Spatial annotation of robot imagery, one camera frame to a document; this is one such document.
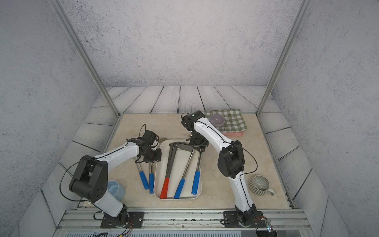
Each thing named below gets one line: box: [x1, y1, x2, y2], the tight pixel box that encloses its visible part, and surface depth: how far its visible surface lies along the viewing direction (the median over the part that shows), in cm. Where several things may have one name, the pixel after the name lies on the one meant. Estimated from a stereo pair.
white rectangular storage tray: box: [153, 138, 203, 200], surface depth 90 cm
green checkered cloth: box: [203, 108, 248, 134], surface depth 118 cm
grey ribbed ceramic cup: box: [248, 174, 276, 197], surface depth 79 cm
